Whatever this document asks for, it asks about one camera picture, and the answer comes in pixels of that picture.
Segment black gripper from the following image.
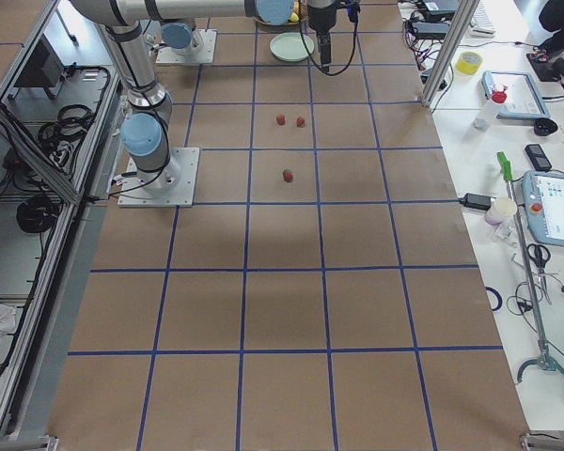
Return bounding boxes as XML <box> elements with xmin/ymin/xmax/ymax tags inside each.
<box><xmin>307</xmin><ymin>0</ymin><xmax>336</xmax><ymax>66</ymax></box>

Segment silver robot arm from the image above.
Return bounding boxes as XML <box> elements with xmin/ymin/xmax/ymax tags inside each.
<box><xmin>155</xmin><ymin>1</ymin><xmax>342</xmax><ymax>72</ymax></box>
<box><xmin>71</xmin><ymin>1</ymin><xmax>293</xmax><ymax>191</ymax></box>

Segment pale green plate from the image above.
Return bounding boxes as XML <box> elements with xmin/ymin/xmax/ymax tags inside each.
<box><xmin>269</xmin><ymin>32</ymin><xmax>315</xmax><ymax>63</ymax></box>

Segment yellow banana bunch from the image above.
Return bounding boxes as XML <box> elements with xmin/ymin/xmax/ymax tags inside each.
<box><xmin>289</xmin><ymin>0</ymin><xmax>301</xmax><ymax>23</ymax></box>

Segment wicker fruit basket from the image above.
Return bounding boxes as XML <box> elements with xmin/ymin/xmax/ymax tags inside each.
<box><xmin>252</xmin><ymin>16</ymin><xmax>283</xmax><ymax>26</ymax></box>

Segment yellow tape roll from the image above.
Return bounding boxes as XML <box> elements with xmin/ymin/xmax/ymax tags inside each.
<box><xmin>455</xmin><ymin>51</ymin><xmax>482</xmax><ymax>75</ymax></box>

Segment white bottle red cap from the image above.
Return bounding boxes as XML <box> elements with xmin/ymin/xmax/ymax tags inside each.
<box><xmin>473</xmin><ymin>85</ymin><xmax>508</xmax><ymax>132</ymax></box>

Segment far teach pendant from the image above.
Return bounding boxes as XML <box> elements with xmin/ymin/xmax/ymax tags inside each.
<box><xmin>481</xmin><ymin>70</ymin><xmax>551</xmax><ymax>120</ymax></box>

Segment teach pendant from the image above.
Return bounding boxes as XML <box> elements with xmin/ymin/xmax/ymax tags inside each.
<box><xmin>481</xmin><ymin>70</ymin><xmax>551</xmax><ymax>120</ymax></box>
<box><xmin>521</xmin><ymin>171</ymin><xmax>564</xmax><ymax>247</ymax></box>

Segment black power adapter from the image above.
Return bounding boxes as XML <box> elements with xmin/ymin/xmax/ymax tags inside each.
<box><xmin>458</xmin><ymin>193</ymin><xmax>494</xmax><ymax>211</ymax></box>

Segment black round object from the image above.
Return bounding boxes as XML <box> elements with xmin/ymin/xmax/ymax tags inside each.
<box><xmin>533</xmin><ymin>117</ymin><xmax>558</xmax><ymax>137</ymax></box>

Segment white paper cup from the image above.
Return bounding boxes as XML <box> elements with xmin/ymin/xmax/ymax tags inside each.
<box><xmin>484</xmin><ymin>196</ymin><xmax>518</xmax><ymax>226</ymax></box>

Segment black small device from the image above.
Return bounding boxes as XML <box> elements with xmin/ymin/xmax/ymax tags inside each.
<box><xmin>525</xmin><ymin>144</ymin><xmax>552</xmax><ymax>172</ymax></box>

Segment near teach pendant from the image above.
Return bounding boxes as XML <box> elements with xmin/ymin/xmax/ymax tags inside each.
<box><xmin>521</xmin><ymin>171</ymin><xmax>564</xmax><ymax>247</ymax></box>

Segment long reacher grabber tool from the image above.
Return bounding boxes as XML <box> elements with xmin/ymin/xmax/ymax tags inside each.
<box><xmin>495</xmin><ymin>150</ymin><xmax>564</xmax><ymax>410</ymax></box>

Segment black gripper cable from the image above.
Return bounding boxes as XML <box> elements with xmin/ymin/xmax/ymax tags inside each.
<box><xmin>298</xmin><ymin>0</ymin><xmax>362</xmax><ymax>77</ymax></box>

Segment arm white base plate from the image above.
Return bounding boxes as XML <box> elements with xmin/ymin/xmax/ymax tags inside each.
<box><xmin>117</xmin><ymin>148</ymin><xmax>200</xmax><ymax>208</ymax></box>
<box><xmin>156</xmin><ymin>25</ymin><xmax>217</xmax><ymax>66</ymax></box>

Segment aluminium frame post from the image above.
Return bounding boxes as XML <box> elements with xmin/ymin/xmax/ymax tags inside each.
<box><xmin>422</xmin><ymin>0</ymin><xmax>478</xmax><ymax>107</ymax></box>

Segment coiled black cables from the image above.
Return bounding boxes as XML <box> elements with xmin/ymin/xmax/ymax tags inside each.
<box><xmin>37</xmin><ymin>103</ymin><xmax>97</xmax><ymax>163</ymax></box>

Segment black handled scissors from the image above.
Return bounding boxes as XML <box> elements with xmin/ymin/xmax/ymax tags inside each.
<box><xmin>526</xmin><ymin>243</ymin><xmax>552</xmax><ymax>305</ymax></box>

